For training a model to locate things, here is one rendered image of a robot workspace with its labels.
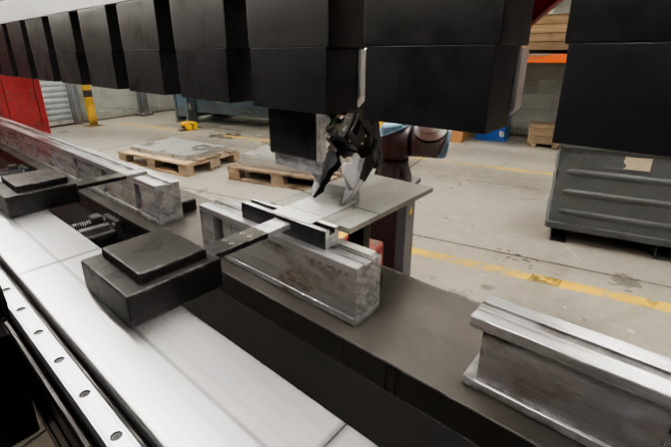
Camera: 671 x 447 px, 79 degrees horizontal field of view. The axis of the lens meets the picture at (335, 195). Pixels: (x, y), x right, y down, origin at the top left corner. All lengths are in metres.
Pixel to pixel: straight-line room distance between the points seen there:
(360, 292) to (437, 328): 0.12
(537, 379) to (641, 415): 0.09
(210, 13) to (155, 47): 0.19
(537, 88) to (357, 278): 6.67
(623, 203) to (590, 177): 0.25
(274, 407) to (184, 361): 0.10
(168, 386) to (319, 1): 0.42
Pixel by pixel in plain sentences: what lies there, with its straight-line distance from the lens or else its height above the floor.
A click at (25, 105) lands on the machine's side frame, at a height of 1.00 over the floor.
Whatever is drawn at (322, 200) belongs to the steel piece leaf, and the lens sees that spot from 0.72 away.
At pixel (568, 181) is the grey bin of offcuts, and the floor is 0.44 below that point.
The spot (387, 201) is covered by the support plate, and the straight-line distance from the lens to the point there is 0.73.
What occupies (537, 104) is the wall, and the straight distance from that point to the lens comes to 7.16.
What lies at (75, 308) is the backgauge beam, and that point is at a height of 0.98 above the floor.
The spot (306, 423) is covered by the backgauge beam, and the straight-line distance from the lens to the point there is 0.35.
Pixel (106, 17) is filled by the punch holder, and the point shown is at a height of 1.32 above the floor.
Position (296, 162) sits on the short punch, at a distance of 0.63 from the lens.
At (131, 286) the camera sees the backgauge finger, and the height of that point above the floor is 1.02.
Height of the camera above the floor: 1.25
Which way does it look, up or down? 19 degrees down
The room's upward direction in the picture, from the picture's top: straight up
